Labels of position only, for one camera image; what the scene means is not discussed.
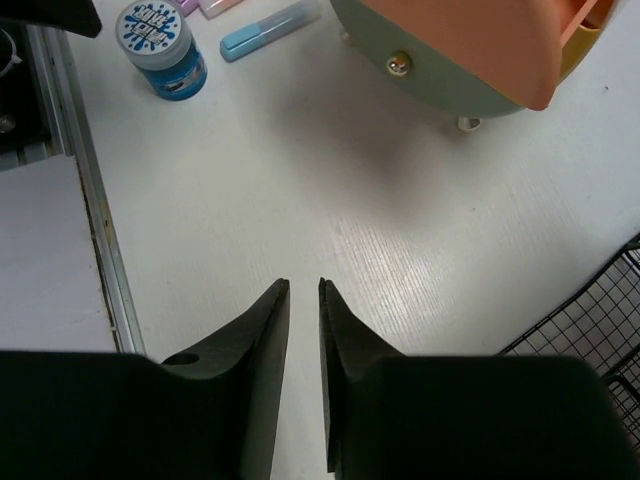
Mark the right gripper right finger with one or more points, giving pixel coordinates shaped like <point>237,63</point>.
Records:
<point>389,415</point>

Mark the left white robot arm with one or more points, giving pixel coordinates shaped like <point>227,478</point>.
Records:
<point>76,16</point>

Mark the orange highlighter pen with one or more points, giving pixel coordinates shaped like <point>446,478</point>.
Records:
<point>213,8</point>

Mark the blue highlighter pen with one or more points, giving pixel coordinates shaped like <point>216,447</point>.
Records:
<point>256,35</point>

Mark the blue patterned tape roll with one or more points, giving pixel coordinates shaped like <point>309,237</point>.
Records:
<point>157,40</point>

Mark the black wire mesh organizer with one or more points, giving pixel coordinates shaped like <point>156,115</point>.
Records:
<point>600,325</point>

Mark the cream round drawer box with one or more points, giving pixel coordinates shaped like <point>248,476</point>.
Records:
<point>475,59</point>

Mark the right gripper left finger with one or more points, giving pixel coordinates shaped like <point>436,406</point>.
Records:
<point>209,411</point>

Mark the pink highlighter pen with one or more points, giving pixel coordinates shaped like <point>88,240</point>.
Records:
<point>187,7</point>

